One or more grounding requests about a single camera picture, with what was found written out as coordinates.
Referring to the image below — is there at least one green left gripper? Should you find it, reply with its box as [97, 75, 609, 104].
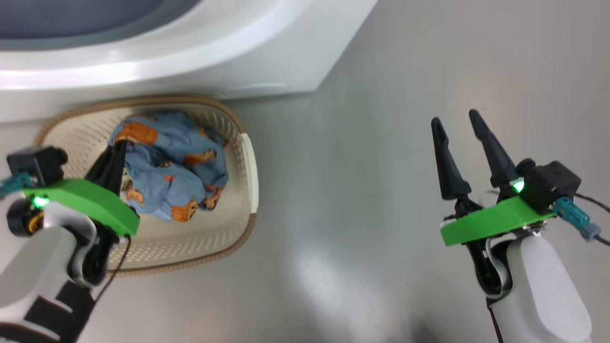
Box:
[7, 141, 140, 286]

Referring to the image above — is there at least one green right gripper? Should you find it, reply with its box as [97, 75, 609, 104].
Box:
[431, 110, 556, 296]

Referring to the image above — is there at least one blue cartoon print garment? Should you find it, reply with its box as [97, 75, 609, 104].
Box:
[109, 112, 229, 223]

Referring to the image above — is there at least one white front-load washing machine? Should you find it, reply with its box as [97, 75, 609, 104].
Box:
[0, 0, 379, 124]

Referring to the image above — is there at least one grey rubber door gasket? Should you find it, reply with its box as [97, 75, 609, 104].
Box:
[0, 0, 201, 50]

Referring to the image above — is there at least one cream laundry basket brown rim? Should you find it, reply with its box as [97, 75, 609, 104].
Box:
[34, 95, 259, 278]

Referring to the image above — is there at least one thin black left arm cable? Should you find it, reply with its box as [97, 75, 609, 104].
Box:
[91, 235, 132, 305]

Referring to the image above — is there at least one teal plug left camera cable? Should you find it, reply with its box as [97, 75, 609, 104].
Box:
[0, 172, 34, 198]

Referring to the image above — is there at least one teal plug camera cable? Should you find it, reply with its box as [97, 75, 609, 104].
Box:
[553, 192, 610, 247]
[0, 172, 34, 198]

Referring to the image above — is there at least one teal plug right camera cable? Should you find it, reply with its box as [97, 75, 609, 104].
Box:
[553, 192, 610, 247]

